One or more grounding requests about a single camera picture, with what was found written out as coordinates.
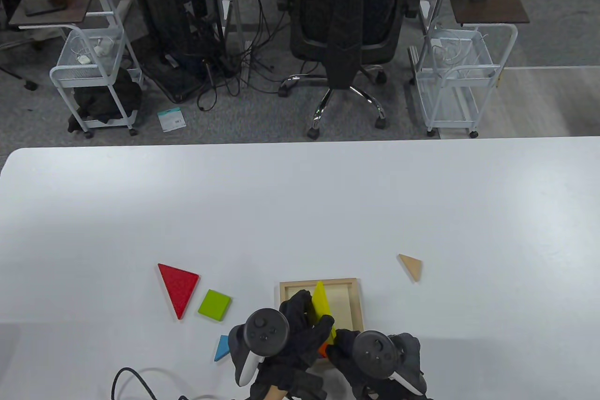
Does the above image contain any person's left hand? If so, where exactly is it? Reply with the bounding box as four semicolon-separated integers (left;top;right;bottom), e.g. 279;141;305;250
251;290;336;400

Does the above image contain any person's right hand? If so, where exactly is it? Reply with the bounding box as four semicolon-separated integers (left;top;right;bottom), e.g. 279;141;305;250
327;329;427;400

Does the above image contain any yellow triangle tangram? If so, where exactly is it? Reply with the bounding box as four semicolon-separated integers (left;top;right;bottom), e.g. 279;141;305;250
312;281;337;344

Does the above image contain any wooden square tray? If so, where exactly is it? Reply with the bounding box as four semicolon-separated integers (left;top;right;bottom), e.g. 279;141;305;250
279;278;365;369

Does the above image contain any green square tangram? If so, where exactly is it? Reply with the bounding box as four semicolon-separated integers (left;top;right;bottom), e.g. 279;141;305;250
197;289;233;322

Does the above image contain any beige small triangle tangram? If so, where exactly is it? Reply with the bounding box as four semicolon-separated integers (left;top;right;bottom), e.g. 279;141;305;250
398;254;422;282

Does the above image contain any red triangle tangram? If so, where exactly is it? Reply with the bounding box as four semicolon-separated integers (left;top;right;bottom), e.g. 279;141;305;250
157;263;200;321

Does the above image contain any black white hand controller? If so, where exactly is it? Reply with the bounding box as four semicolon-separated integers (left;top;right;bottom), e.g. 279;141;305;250
228;309;290;387
352;331;422;396

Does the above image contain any teal white packet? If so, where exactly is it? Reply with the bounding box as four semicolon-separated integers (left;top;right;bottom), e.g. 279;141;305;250
157;108;187;132

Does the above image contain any black bag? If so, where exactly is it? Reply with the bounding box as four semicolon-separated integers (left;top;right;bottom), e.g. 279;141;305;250
67;67;143;133

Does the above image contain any black office chair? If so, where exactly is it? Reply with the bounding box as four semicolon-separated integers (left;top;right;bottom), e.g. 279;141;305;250
277;0;422;139

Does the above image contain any black computer tower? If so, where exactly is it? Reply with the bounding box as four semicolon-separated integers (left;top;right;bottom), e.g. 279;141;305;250
129;0;225;103

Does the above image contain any grey swivel office chair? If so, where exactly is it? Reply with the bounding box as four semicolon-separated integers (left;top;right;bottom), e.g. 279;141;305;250
0;0;40;91

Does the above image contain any black phone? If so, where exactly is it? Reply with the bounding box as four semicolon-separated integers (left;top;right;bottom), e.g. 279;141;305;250
26;1;66;16

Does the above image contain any black glove cable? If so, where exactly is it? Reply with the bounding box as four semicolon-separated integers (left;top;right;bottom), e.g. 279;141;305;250
111;367;207;400

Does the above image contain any tangle of black cables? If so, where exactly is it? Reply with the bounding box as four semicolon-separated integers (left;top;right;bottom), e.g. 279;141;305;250
197;0;291;112

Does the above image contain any white wire cart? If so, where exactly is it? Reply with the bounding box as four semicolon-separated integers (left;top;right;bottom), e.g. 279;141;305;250
408;15;518;139
50;11;143;138

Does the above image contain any white coiled cable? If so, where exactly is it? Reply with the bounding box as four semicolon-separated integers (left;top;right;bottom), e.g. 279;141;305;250
431;37;474;65

